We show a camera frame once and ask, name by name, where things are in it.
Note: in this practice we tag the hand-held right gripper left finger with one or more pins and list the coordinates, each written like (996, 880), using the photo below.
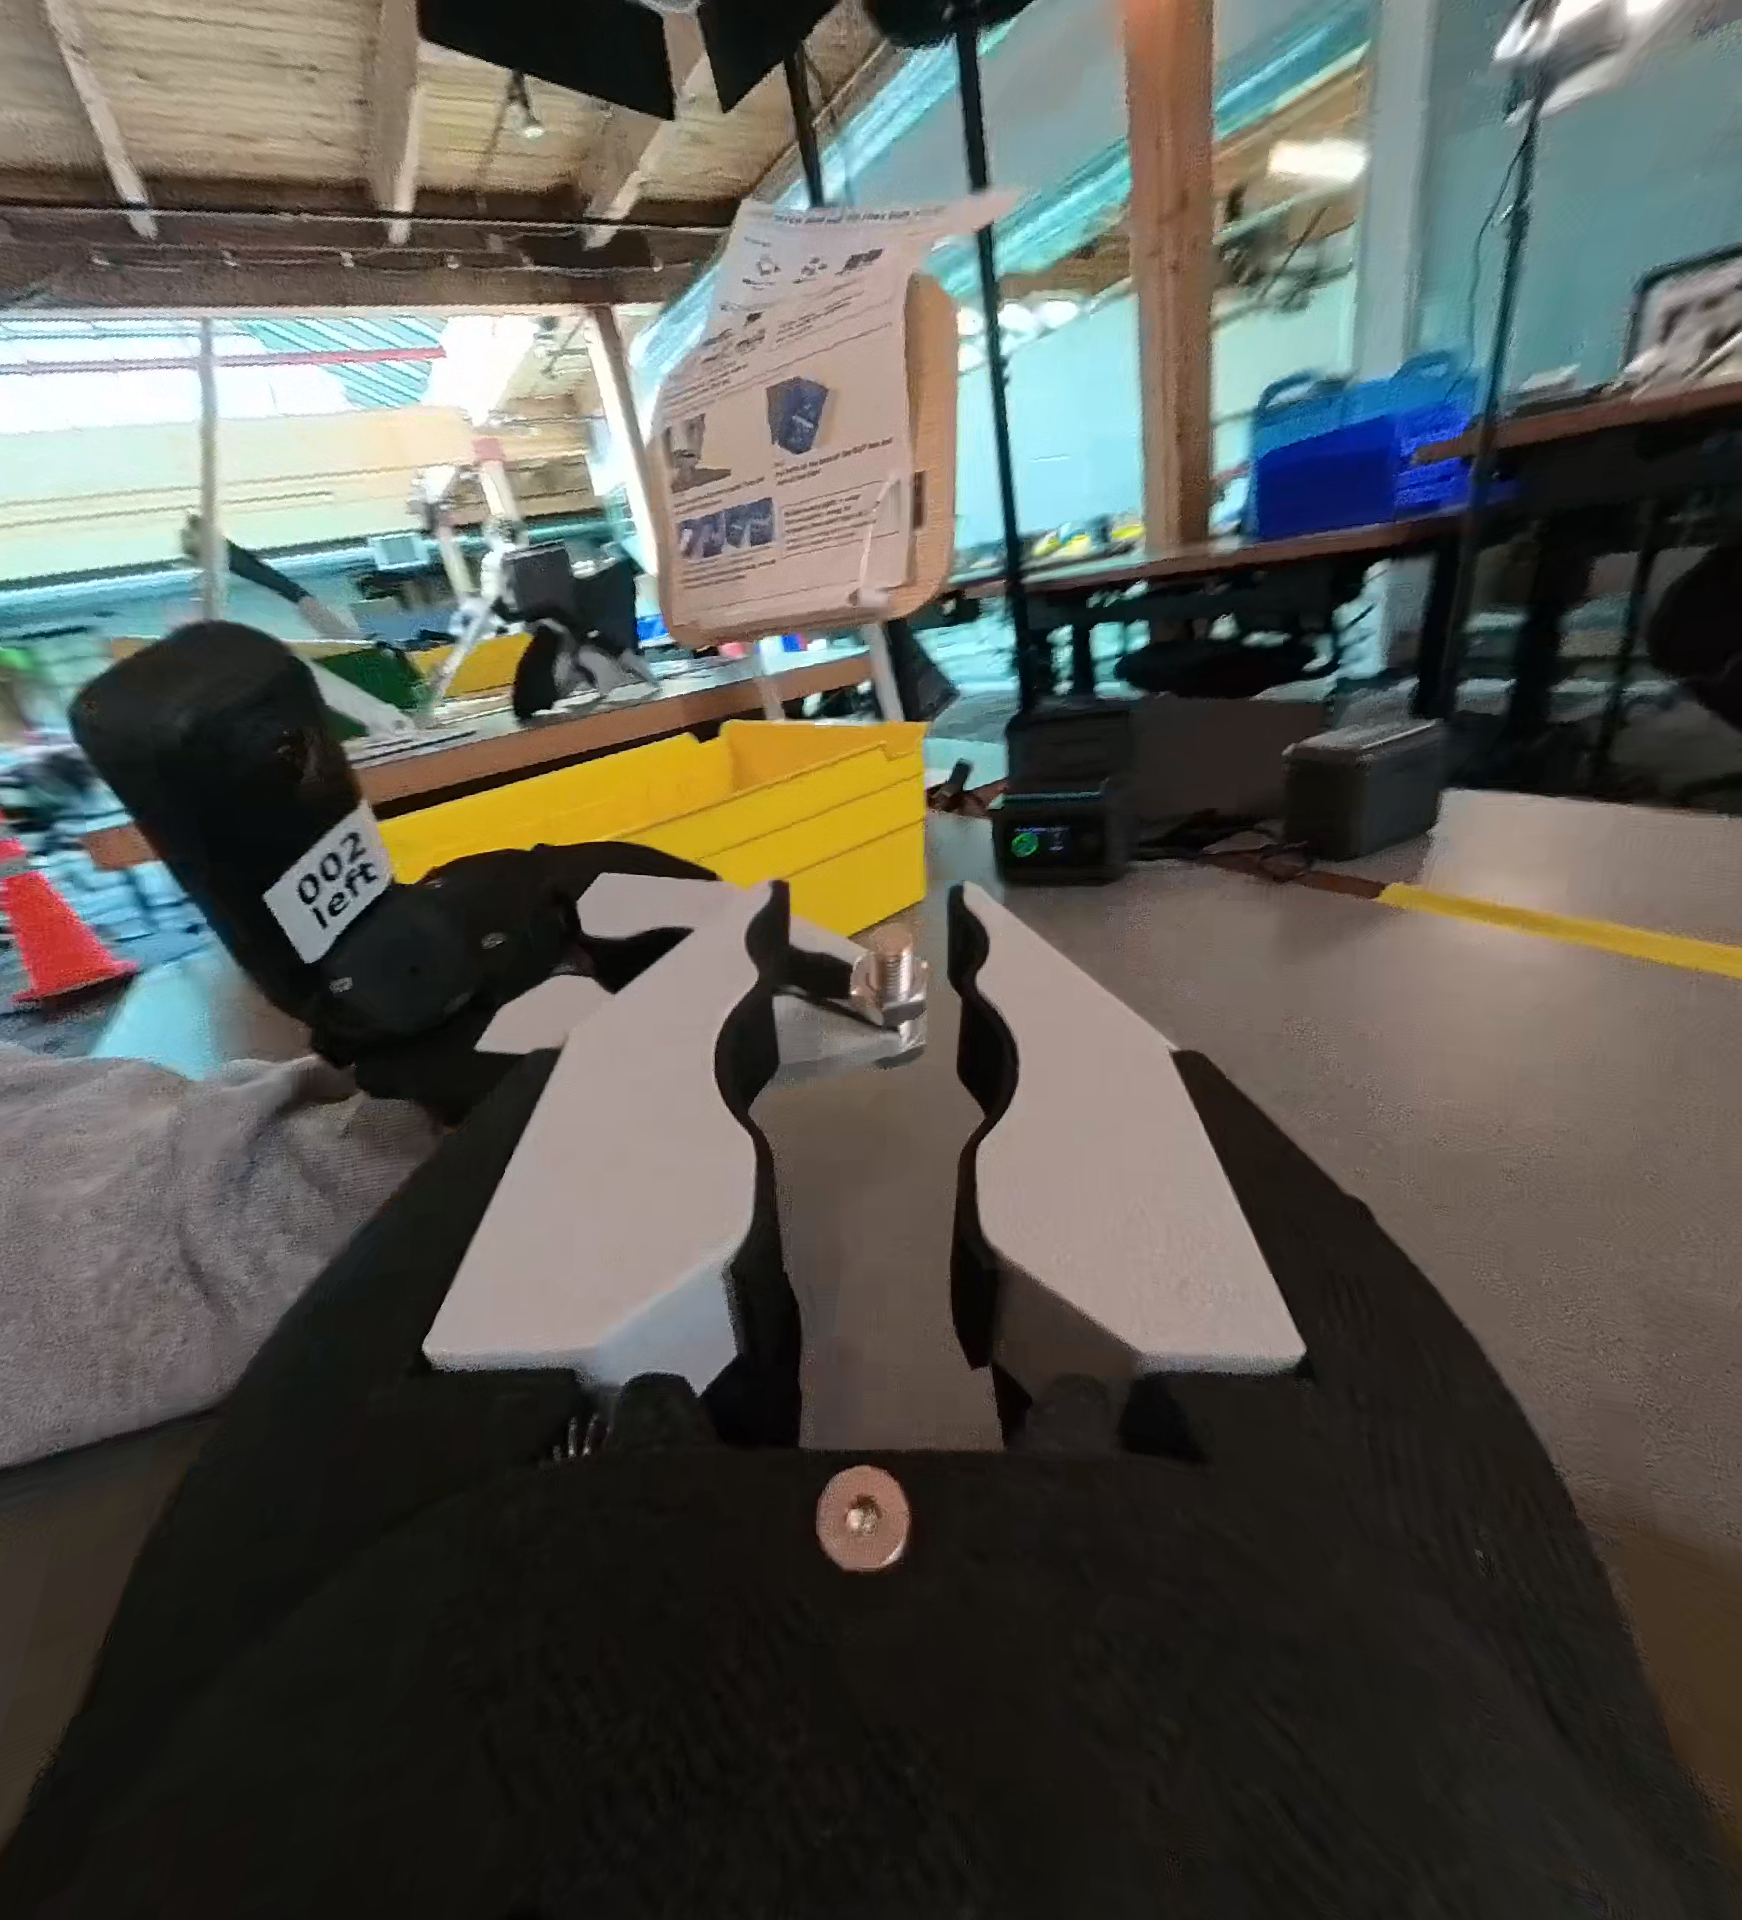
(616, 1184)

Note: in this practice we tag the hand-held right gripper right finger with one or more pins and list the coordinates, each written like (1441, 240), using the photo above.
(1110, 1184)

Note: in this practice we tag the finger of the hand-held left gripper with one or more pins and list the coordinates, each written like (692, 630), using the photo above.
(549, 1013)
(647, 908)

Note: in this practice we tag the silver hex bolt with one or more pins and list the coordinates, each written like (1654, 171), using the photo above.
(890, 983)

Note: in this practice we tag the person's left forearm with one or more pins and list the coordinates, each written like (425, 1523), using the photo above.
(106, 1230)

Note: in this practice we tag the yellow plastic bin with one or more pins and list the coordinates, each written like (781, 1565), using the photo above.
(810, 818)

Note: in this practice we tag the wooden workbench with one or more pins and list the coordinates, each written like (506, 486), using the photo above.
(630, 721)

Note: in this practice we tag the orange traffic cone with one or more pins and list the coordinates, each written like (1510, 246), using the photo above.
(47, 915)

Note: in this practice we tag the black power station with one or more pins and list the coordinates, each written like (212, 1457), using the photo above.
(1063, 796)

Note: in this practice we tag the small grey box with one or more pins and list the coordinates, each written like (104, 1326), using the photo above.
(1363, 788)

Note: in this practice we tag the instruction sheet board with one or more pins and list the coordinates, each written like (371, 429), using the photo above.
(794, 451)

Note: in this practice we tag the yellow tape strip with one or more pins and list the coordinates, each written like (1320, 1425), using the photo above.
(1605, 938)

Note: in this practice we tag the blue plastic case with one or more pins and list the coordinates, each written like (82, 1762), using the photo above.
(1337, 459)

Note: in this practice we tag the long wooden table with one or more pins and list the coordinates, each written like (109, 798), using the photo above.
(1561, 429)

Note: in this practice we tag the studio light on stand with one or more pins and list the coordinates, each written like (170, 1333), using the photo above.
(1554, 38)

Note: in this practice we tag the wooden support post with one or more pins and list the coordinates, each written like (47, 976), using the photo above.
(1169, 270)

